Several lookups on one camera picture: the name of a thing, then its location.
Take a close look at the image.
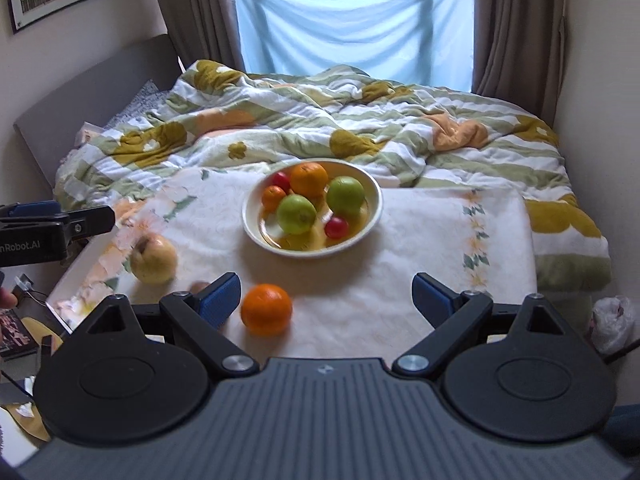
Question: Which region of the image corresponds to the brown curtain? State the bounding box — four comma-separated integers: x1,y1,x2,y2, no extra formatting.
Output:
147,0,246,73
470,0,568,121

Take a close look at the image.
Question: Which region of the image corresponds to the small tangerine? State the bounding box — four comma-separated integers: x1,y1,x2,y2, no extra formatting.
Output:
261,185,287,213

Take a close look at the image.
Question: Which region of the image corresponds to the person's dark trouser leg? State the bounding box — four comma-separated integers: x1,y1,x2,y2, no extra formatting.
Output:
602,405,640,461

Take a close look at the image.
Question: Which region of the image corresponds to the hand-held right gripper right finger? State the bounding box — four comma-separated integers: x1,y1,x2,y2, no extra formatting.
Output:
391,272,591,376

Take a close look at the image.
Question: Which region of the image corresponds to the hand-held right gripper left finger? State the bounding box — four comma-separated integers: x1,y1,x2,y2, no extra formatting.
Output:
70,272,261,378

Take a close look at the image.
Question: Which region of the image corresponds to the small white box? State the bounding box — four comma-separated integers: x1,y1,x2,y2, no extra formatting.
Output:
79,121,107,147

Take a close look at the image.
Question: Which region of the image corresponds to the yellow side table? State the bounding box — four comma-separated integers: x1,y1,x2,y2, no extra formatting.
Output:
0,317,68,445

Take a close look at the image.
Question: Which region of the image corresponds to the orange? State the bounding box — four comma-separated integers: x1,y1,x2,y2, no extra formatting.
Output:
290,161,329,199
240,283,293,337

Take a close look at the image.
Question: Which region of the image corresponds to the grey headboard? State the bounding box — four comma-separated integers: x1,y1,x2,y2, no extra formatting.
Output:
12,34,182,191

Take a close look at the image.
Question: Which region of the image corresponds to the grey patterned pillow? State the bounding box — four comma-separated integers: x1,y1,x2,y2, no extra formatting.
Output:
102,79,173,131

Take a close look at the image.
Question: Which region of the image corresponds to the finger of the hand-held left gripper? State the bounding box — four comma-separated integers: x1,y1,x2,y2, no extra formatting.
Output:
0,201,61,219
61,205,117,242

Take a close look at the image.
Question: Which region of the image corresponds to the green apple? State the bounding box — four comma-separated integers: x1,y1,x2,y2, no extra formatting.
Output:
326,176,366,216
277,194,317,235

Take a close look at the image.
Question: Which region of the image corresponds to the yellow apple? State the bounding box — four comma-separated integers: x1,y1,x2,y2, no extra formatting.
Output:
130,234,179,285

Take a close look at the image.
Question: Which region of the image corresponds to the white floral tablecloth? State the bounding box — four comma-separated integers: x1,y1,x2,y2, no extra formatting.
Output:
50,162,538,361

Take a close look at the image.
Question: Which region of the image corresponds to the dark printed book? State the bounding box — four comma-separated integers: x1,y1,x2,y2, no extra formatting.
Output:
0,308,38,358

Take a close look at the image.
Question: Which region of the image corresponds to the cream ceramic bowl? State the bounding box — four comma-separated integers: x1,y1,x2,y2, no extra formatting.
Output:
242,159,384,259

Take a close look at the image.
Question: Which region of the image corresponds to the green striped floral blanket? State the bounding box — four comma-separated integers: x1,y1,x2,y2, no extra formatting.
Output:
52,60,613,291

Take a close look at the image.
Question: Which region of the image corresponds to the white plastic bag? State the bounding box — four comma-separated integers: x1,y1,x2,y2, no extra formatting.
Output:
590,296,636,356

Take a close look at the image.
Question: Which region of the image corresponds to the light blue window cloth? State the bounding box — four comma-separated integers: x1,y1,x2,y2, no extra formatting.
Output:
230,0,476,93

